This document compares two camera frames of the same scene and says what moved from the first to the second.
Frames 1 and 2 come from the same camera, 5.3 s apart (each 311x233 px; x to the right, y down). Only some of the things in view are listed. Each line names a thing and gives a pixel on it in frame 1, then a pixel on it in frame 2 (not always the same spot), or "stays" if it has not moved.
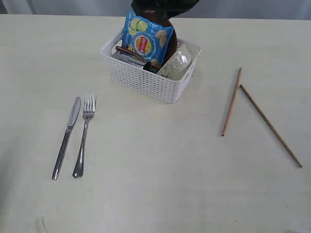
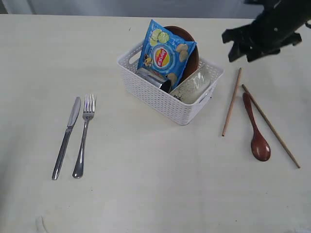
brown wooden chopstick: x=233 y=102 stays
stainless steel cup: x=135 y=61 -> x=155 y=78
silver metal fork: x=88 y=112 stays
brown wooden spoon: x=154 y=66 -> x=260 y=148
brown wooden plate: x=152 y=16 -> x=193 y=63
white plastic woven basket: x=127 y=74 -> x=138 y=87
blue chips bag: x=146 y=38 -> x=164 y=53
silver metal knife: x=60 y=156 stays
